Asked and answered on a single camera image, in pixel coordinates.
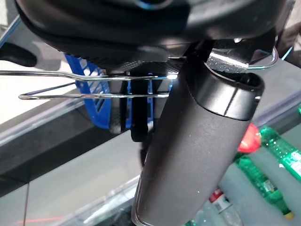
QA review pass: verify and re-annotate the dark shelf board clear edge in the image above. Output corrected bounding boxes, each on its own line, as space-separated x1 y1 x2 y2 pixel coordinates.
68 89 301 226

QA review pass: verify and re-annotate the blue plastic shopping basket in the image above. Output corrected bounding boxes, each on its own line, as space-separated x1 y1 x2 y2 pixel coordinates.
64 53 174 130

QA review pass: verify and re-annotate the small green soda bottle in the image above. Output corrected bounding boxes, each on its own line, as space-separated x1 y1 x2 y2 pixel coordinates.
258 126 301 183
235 155 296 221

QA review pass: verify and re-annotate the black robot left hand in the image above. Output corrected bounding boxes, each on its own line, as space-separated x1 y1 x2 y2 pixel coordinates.
14 0 294 226

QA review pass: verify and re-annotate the metal wire basket handle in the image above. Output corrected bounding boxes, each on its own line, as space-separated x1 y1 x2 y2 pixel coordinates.
0 47 280 81
18 81 170 101

